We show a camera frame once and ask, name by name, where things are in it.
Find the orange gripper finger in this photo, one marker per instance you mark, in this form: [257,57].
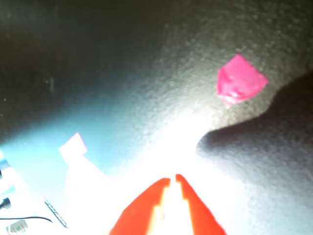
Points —
[139,208]
[198,210]

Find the white block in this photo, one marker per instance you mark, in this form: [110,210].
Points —
[73,148]

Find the black plug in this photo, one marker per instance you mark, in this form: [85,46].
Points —
[5,203]

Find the pink tape square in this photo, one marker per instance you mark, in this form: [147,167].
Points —
[240,79]

